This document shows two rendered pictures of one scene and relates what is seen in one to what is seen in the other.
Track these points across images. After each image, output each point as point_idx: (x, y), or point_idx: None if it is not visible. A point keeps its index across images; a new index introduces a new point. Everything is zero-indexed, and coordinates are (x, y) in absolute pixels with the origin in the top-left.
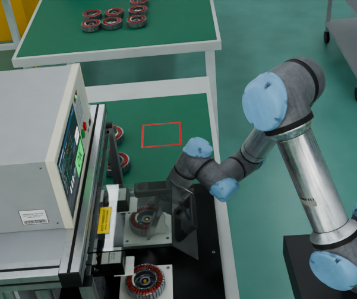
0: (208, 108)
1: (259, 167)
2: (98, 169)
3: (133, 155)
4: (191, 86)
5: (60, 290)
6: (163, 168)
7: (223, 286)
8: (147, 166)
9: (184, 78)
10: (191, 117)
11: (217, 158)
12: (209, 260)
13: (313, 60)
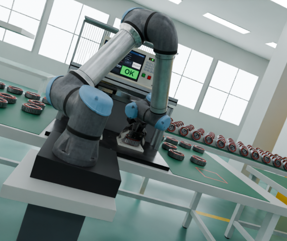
0: (252, 197)
1: (155, 124)
2: (133, 89)
3: (186, 163)
4: (273, 200)
5: None
6: (179, 165)
7: None
8: (179, 163)
9: (280, 200)
10: (236, 188)
11: (197, 181)
12: (105, 146)
13: (169, 18)
